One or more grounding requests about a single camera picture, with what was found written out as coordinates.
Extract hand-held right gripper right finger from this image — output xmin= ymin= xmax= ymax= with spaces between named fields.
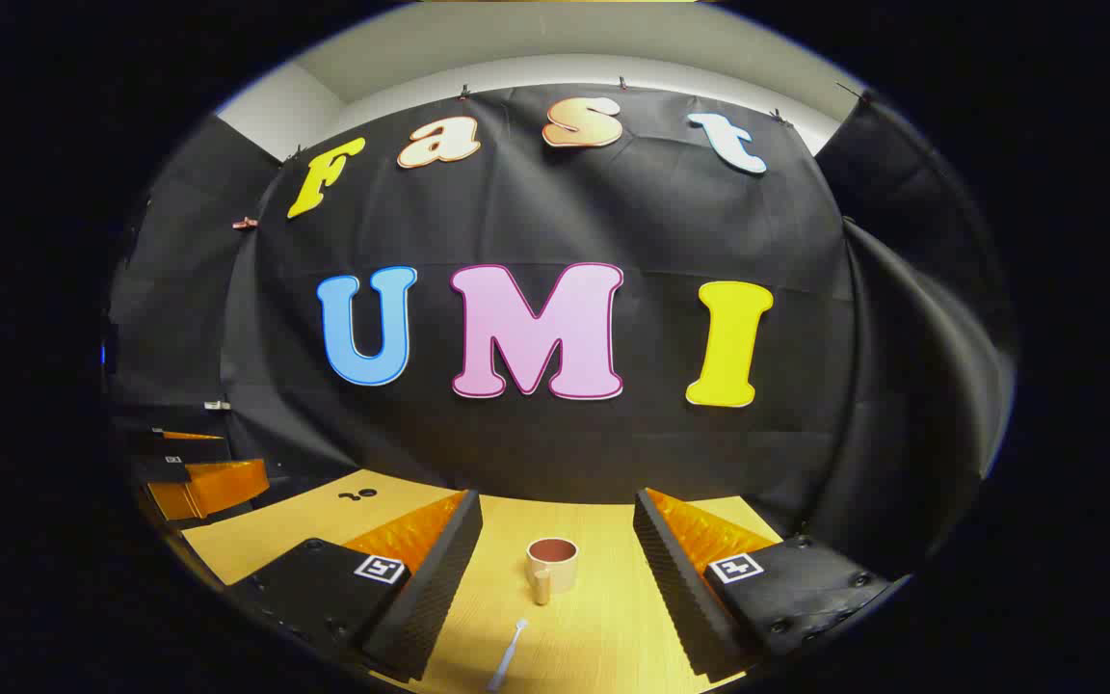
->
xmin=632 ymin=487 xmax=911 ymax=683

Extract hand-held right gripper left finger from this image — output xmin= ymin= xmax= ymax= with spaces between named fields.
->
xmin=227 ymin=490 xmax=485 ymax=683

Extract pale blue toothbrush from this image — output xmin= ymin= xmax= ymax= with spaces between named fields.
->
xmin=488 ymin=617 xmax=529 ymax=693

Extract beige cup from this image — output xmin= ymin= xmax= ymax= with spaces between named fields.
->
xmin=524 ymin=537 xmax=580 ymax=606

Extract wooden desktop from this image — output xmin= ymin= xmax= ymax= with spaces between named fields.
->
xmin=179 ymin=469 xmax=787 ymax=694

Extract black backdrop cloth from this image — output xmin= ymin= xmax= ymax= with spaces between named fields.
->
xmin=102 ymin=82 xmax=1018 ymax=579

